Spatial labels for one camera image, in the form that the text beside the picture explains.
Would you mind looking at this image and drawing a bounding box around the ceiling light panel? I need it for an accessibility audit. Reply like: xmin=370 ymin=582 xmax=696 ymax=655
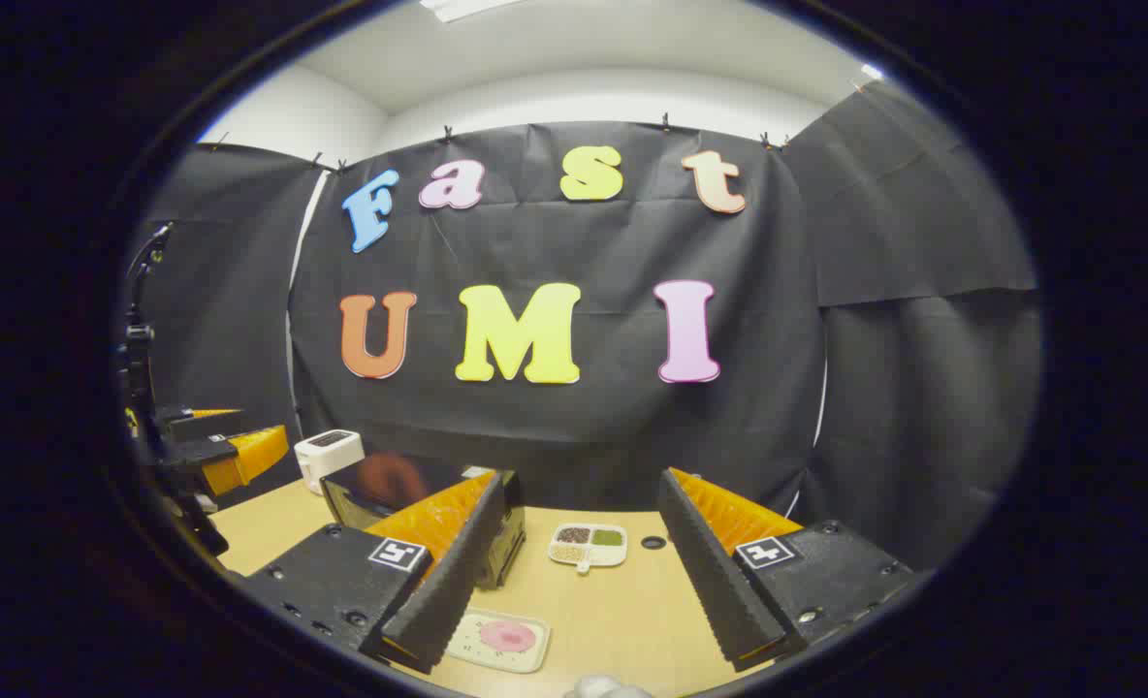
xmin=419 ymin=0 xmax=526 ymax=22

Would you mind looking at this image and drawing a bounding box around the black electric oven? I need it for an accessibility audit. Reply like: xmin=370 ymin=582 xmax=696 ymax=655
xmin=320 ymin=454 xmax=526 ymax=590

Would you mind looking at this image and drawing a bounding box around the white divided snack dish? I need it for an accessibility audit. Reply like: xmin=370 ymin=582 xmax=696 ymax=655
xmin=548 ymin=523 xmax=628 ymax=575

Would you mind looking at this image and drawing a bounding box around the white rectangular plate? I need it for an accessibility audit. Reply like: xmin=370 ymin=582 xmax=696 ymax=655
xmin=443 ymin=608 xmax=552 ymax=675

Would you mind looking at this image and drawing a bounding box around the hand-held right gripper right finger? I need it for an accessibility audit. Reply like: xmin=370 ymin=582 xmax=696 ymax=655
xmin=658 ymin=467 xmax=916 ymax=672

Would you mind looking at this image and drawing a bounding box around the white toaster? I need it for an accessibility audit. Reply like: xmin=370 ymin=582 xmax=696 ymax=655
xmin=294 ymin=429 xmax=366 ymax=495

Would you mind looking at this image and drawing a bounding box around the pink donut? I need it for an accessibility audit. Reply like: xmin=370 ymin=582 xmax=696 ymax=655
xmin=479 ymin=620 xmax=538 ymax=653

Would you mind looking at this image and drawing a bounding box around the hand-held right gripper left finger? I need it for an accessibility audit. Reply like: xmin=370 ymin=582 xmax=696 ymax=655
xmin=242 ymin=472 xmax=507 ymax=675

